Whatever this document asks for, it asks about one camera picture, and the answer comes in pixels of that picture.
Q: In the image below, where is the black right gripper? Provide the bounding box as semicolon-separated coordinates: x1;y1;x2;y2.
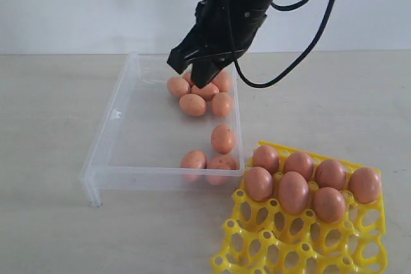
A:
167;0;267;89

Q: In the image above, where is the brown egg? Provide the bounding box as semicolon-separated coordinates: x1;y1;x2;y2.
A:
211;124;236;154
180;150;207;169
278;171;309;215
191;83;220;101
252;145;280;174
312;187;346;223
211;92;234;117
348;167;382;204
179;94;207;117
205;155;238;186
244;167;274;202
167;77;191;98
212;71;232;92
283;151;314;181
183;71;194;87
315;159;346;191

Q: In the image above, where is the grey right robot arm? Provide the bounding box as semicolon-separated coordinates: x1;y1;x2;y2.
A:
167;0;273;89

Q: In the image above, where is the clear plastic container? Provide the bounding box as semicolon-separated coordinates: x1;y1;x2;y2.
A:
80;52;245;206

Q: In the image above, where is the yellow plastic egg tray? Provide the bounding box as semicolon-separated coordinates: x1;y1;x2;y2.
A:
210;140;388;274

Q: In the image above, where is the black cable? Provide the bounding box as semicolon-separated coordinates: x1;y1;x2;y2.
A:
221;0;353;89

